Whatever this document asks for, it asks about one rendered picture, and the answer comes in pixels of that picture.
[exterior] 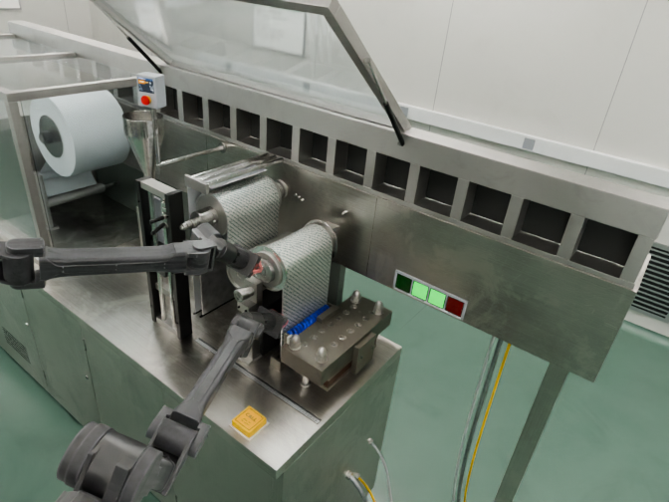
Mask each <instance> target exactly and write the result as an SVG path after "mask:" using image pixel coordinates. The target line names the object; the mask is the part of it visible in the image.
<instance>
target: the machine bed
mask: <svg viewBox="0 0 669 502"><path fill-rule="evenodd" d="M188 281H189V295H190V308H191V322H192V334H191V335H189V336H188V337H186V338H184V339H182V340H179V339H178V338H177V336H176V335H175V334H173V333H172V332H170V331H169V330H167V329H166V328H165V327H163V326H162V325H160V324H159V323H157V322H154V321H153V320H152V317H151V308H150V300H149V292H148V284H147V276H146V272H140V273H121V274H102V275H85V276H68V277H60V278H54V279H50V280H48V281H47V284H46V287H45V288H43V289H35V290H37V291H38V292H39V293H40V294H42V295H43V296H44V297H45V298H47V299H48V300H49V301H51V302H52V303H53V304H54V305H56V306H57V307H58V308H59V309H61V310H62V311H63V312H64V313H66V314H67V315H68V316H69V317H71V318H72V319H73V320H74V321H76V322H77V323H78V324H80V325H81V326H82V327H83V328H85V329H86V330H87V331H88V332H90V333H91V334H92V335H93V336H95V337H96V338H97V339H98V340H100V341H101V342H102V343H104V344H105V345H106V346H107V347H109V348H110V349H111V350H112V351H114V352H115V353H116V354H117V355H119V356H120V357H121V358H122V359H124V360H125V361H126V362H127V363H129V364H130V365H131V366H133V367H134V368H135V369H136V370H138V371H139V372H140V373H141V374H143V375H144V376H145V377H147V378H148V379H149V380H150V381H152V382H153V383H154V384H155V385H157V386H158V387H159V388H161V389H162V390H163V391H164V392H166V393H167V394H168V395H169V396H171V397H172V398H173V399H174V400H176V401H177V402H178V403H179V404H181V403H182V402H183V401H184V400H185V399H186V397H187V396H188V395H189V393H190V392H191V390H192V389H193V387H194V386H195V384H196V383H197V381H198V380H199V378H200V377H201V375H202V374H203V372H204V371H205V369H206V368H207V366H208V365H209V363H210V362H211V360H212V359H213V357H214V356H215V355H214V354H212V353H211V352H209V351H208V350H207V349H205V348H204V347H202V346H201V345H199V344H198V343H196V342H195V340H196V339H198V338H200V339H202V340H203V341H205V342H206V343H208V344H209V345H211V346H212V347H214V348H215V349H217V350H219V348H220V347H221V345H222V344H223V342H224V338H225V335H226V333H227V331H228V329H229V326H230V323H231V321H232V319H233V318H234V316H236V315H237V314H242V312H241V311H239V310H238V307H237V302H238V301H237V300H236V299H235V298H233V299H231V300H229V301H227V302H225V303H224V304H222V305H220V306H218V307H217V308H215V309H213V310H211V311H210V312H208V313H206V314H204V315H202V311H201V312H199V313H197V314H195V315H193V313H195V299H194V284H193V275H188ZM280 349H281V344H278V345H277V346H276V347H274V348H273V349H271V350H270V351H269V352H267V353H266V354H264V355H263V356H261V357H260V358H259V359H258V360H256V361H255V362H254V363H252V364H251V365H249V366H247V365H246V364H244V363H243V362H241V361H240V360H237V361H236V363H237V364H239V365H240V366H242V367H243V368H245V369H246V370H248V371H249V372H251V373H252V374H254V375H255V376H257V377H259V378H260V379H262V380H263V381H265V382H266V383H268V384H269V385H271V386H272V387H274V388H275V389H277V390H278V391H280V392H281V393H283V394H284V395H285V396H287V397H288V398H290V399H291V400H293V401H294V402H296V403H297V404H299V405H300V406H302V407H303V408H305V409H306V410H308V411H309V412H311V413H312V414H314V415H315V416H317V417H318V418H320V419H321V420H322V421H321V422H320V423H319V424H316V423H314V422H313V421H311V420H310V419H308V418H307V417H305V416H304V415H302V414H301V413H299V412H298V411H297V410H295V409H294V408H292V407H291V406H289V405H288V404H286V403H285V402H283V401H282V400H280V399H279V398H277V397H276V396H274V395H273V394H272V393H270V392H269V391H267V390H266V389H264V388H263V387H261V386H260V385H258V384H257V383H255V382H254V381H252V380H251V379H250V378H248V377H247V376H245V375H243V374H242V373H240V372H239V371H237V370H236V369H234V368H233V367H232V369H231V371H230V372H229V373H228V375H227V376H226V378H225V380H224V381H223V383H222V385H221V386H220V388H219V390H218V391H217V393H216V395H215V396H214V398H213V400H212V401H211V403H210V405H209V406H208V408H207V410H206V412H205V413H204V415H203V417H202V422H204V423H206V424H208V425H211V427H210V428H211V429H212V430H214V431H215V432H216V433H217V434H219V435H220V436H221V437H222V438H224V439H225V440H226V441H227V442H229V443H230V444H231V445H232V446H234V447H235V448H236V449H237V450H239V451H240V452H241V453H243V454H244V455H245V456H246V457H248V458H249V459H250V460H251V461H253V462H254V463H255V464H256V465H258V466H259V467H260V468H261V469H263V470H264V471H265V472H267V473H268V474H269V475H270V476H272V477H273V478H274V479H275V480H277V479H278V478H279V477H280V476H281V475H282V474H283V473H284V472H285V471H286V470H287V469H288V468H289V467H290V466H291V465H292V464H293V463H294V462H295V461H296V460H297V459H298V458H299V457H300V456H301V455H302V454H303V453H304V451H305V450H306V449H307V448H308V447H309V446H310V445H311V444H312V443H313V442H314V441H315V440H316V439H317V438H318V437H319V436H320V435H321V434H322V433H323V432H324V431H325V430H326V429H327V428H328V427H329V426H330V425H331V424H332V423H333V422H334V421H335V420H336V419H337V418H338V417H339V416H340V415H341V414H342V413H343V412H344V411H345V410H346V409H347V408H348V407H349V406H350V405H351V404H352V403H353V402H354V401H355V400H356V399H357V398H358V397H359V396H360V395H361V394H362V393H363V392H364V391H365V390H366V389H367V388H368V387H369V386H370V385H371V384H372V383H373V382H374V381H375V380H376V379H377V378H378V377H379V376H380V375H381V374H382V373H383V372H384V371H385V370H386V369H387V368H388V367H389V366H390V365H391V364H392V363H393V362H394V361H395V360H396V359H397V358H398V357H399V356H400V354H401V349H402V346H400V345H398V344H396V343H394V342H392V341H390V340H388V339H386V338H385V337H383V336H381V335H378V337H377V339H376V347H375V348H374V349H373V355H372V360H371V361H370V362H369V363H368V364H367V365H365V366H364V367H363V368H362V369H361V370H360V371H359V372H358V373H357V374H356V375H355V374H353V373H351V372H350V371H349V372H348V373H347V374H346V375H345V376H344V377H342V378H341V379H340V380H339V381H338V382H337V383H336V384H335V385H334V386H333V387H332V388H330V389H329V390H328V391H326V390H324V389H323V388H321V387H320V386H318V385H317V384H315V383H313V382H312V381H311V385H310V386H309V387H302V386H301V380H302V379H303V376H302V375H300V374H299V373H297V372H295V371H294V370H293V369H292V368H290V367H289V366H286V367H285V368H284V369H283V370H281V371H280V372H279V371H278V370H276V369H275V368H273V367H272V366H271V356H272V355H273V354H274V353H276V352H277V351H278V350H280ZM248 406H251V407H252V408H254V409H255V410H256V411H258V412H259V413H260V414H262V415H263V416H265V417H266V418H267V421H268V422H270V424H269V425H267V426H266V427H265V428H264V429H263V430H262V431H261V432H259V433H258V434H257V435H256V436H255V437H254V438H253V439H251V440H250V441H248V440H247V439H245V438H244V437H243V436H242V435H240V434H239V433H238V432H236V431H235V430H234V429H232V428H231V427H230V426H229V424H230V423H231V422H232V419H233V418H235V417H236V416H237V415H238V414H240V413H241V412H242V411H243V410H245V409H246V408H247V407H248Z"/></svg>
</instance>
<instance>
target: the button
mask: <svg viewBox="0 0 669 502"><path fill-rule="evenodd" d="M266 422H267V418H266V417H265V416H263V415H262V414H260V413H259V412H258V411H256V410H255V409H254V408H252V407H251V406H248V407H247V408H246V409H245V410H243V411H242V412H241V413H240V414H238V415H237V416H236V417H235V418H233V419H232V425H233V426H234V427H235V428H236V429H238V430H239V431H240V432H242V433H243V434H244V435H246V436H247V437H248V438H250V437H251V436H252V435H254V434H255V433H256V432H257V431H258V430H259V429H260V428H262V427H263V426H264V425H265V424H266Z"/></svg>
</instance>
